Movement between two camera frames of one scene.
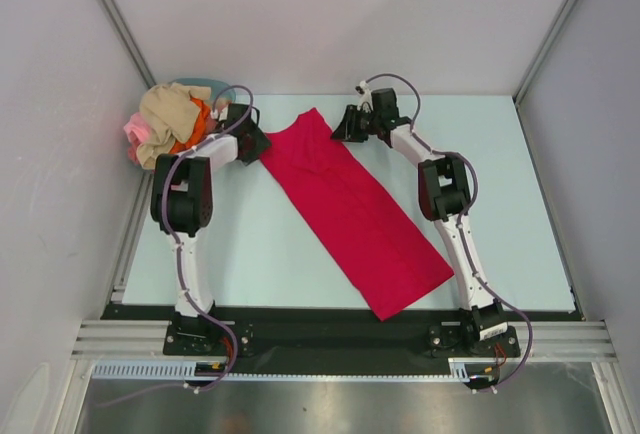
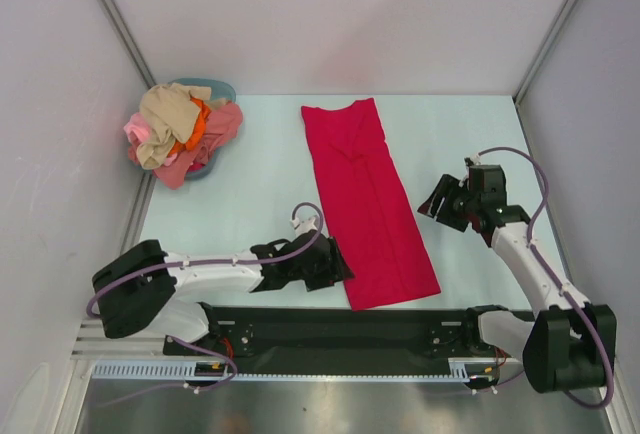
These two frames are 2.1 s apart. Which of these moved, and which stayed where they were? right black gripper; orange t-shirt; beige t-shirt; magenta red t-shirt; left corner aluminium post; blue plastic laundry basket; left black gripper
Moved: magenta red t-shirt; right black gripper; left black gripper
Stayed: orange t-shirt; beige t-shirt; blue plastic laundry basket; left corner aluminium post
